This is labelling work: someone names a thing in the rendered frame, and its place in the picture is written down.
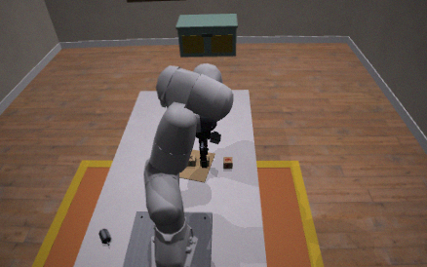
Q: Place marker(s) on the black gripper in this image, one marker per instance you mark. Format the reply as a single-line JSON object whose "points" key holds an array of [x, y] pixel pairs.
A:
{"points": [[203, 146]]}

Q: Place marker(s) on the tan square mat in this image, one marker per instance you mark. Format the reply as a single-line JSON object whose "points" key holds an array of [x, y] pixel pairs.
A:
{"points": [[197, 173]]}

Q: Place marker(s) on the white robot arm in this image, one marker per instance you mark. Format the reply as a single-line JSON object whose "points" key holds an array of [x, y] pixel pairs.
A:
{"points": [[195, 104]]}

